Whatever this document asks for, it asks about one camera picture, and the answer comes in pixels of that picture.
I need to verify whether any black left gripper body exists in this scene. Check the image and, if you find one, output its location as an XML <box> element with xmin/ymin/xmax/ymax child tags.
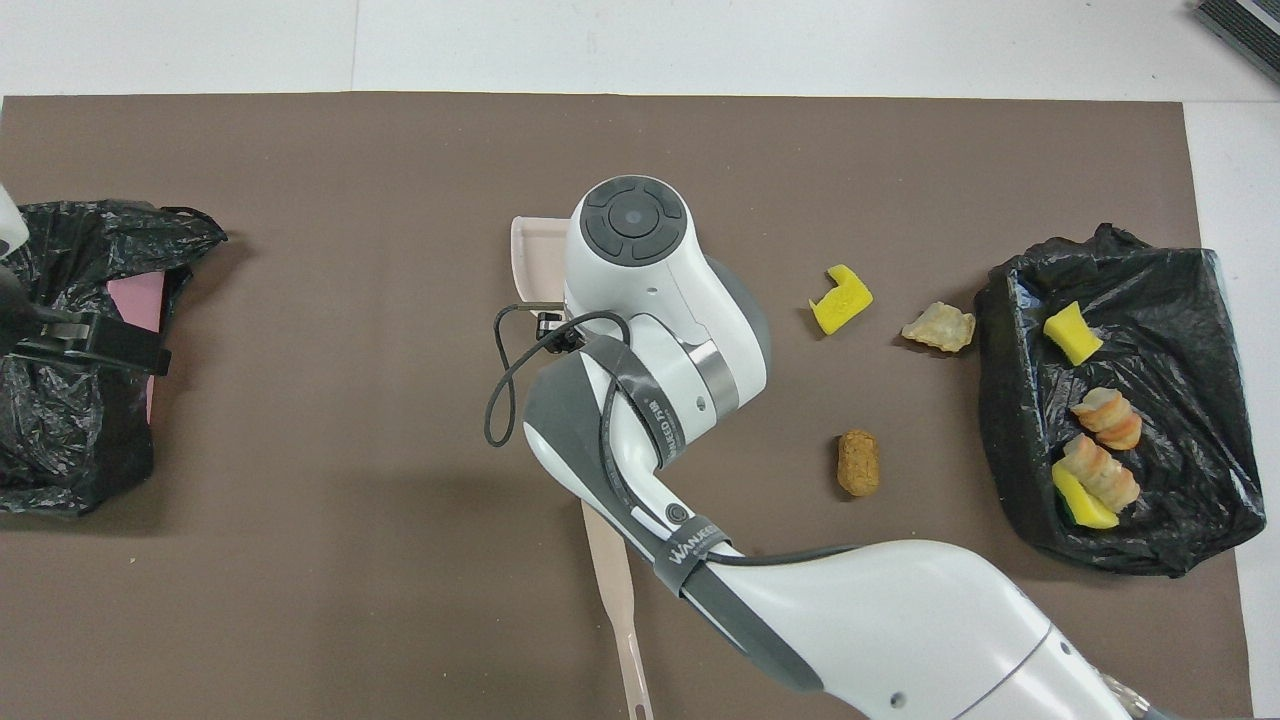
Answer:
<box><xmin>0</xmin><ymin>265</ymin><xmax>76</xmax><ymax>356</ymax></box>

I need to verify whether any beige plastic dustpan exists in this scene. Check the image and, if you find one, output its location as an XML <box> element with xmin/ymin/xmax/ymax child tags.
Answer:
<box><xmin>510</xmin><ymin>215</ymin><xmax>576</xmax><ymax>306</ymax></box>

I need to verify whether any beige hand brush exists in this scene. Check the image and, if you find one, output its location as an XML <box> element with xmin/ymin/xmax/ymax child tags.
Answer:
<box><xmin>582</xmin><ymin>500</ymin><xmax>656</xmax><ymax>720</ymax></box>

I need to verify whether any yellow boot-shaped sponge piece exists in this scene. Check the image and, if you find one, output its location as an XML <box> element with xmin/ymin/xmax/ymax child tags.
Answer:
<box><xmin>809</xmin><ymin>264</ymin><xmax>874</xmax><ymax>337</ymax></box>

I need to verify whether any brown croquette toy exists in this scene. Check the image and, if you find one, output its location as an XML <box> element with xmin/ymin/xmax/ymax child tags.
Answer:
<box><xmin>837</xmin><ymin>430</ymin><xmax>881</xmax><ymax>498</ymax></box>

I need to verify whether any pale dumpling toy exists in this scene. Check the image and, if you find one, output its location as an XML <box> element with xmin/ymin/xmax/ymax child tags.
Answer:
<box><xmin>901</xmin><ymin>302</ymin><xmax>976</xmax><ymax>354</ymax></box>

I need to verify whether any yellow sponge wedge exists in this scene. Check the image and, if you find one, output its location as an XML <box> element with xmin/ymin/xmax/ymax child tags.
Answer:
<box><xmin>1043</xmin><ymin>301</ymin><xmax>1104</xmax><ymax>366</ymax></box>

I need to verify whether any yellow green sponge piece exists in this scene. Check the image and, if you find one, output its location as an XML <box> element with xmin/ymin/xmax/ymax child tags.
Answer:
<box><xmin>1052</xmin><ymin>458</ymin><xmax>1121</xmax><ymax>530</ymax></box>

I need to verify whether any orange striped bread toy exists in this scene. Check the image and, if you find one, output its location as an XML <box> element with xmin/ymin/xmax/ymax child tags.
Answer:
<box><xmin>1072</xmin><ymin>388</ymin><xmax>1143</xmax><ymax>451</ymax></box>
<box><xmin>1060</xmin><ymin>434</ymin><xmax>1141</xmax><ymax>513</ymax></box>

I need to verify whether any pink bin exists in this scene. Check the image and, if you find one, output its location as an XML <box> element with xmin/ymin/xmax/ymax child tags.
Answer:
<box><xmin>105</xmin><ymin>270</ymin><xmax>166</xmax><ymax>421</ymax></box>

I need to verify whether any black trash bag bin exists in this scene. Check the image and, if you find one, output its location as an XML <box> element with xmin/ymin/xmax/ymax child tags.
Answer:
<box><xmin>975</xmin><ymin>223</ymin><xmax>1267</xmax><ymax>578</ymax></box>
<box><xmin>0</xmin><ymin>200</ymin><xmax>229</xmax><ymax>516</ymax></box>

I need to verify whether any brown table mat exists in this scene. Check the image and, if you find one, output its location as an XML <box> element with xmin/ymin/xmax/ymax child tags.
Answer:
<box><xmin>0</xmin><ymin>93</ymin><xmax>1254</xmax><ymax>720</ymax></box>

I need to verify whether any dark ridged object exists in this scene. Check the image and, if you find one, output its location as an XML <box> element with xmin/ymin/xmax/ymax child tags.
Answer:
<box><xmin>1195</xmin><ymin>0</ymin><xmax>1280</xmax><ymax>83</ymax></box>

